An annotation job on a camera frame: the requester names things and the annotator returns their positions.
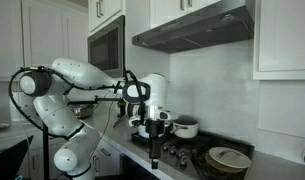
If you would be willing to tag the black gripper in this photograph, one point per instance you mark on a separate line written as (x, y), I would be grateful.
(155, 126)

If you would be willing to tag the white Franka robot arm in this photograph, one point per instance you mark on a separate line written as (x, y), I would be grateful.
(75, 71)

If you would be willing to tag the white Dutch oven pot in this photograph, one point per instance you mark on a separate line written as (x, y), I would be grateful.
(142, 132)

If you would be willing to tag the steel stove knob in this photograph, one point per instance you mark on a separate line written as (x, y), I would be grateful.
(173, 150)
(183, 162)
(181, 154)
(165, 146)

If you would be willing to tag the black gas cooktop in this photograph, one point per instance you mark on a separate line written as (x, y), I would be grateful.
(198, 141)

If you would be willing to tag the white base cabinets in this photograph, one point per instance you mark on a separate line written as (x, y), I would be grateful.
(108, 163)

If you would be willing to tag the black tripod stand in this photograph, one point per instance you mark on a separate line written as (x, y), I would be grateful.
(45, 153)

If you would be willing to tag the steel built-in microwave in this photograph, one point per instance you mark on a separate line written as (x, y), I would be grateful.
(105, 50)

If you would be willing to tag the steel range hood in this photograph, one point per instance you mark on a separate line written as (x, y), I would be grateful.
(198, 30)

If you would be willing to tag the white cylindrical appliance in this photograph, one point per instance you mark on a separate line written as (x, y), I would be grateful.
(18, 106)

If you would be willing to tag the black laptop screen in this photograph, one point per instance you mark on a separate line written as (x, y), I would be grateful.
(8, 160)

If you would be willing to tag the grey plate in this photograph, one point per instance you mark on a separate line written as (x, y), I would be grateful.
(0, 126)

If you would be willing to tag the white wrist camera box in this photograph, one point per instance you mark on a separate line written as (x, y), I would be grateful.
(168, 115)

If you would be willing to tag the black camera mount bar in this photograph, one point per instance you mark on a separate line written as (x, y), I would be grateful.
(105, 99)

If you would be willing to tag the white upper wall cabinet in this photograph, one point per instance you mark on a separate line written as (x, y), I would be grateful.
(110, 8)
(285, 33)
(165, 10)
(42, 33)

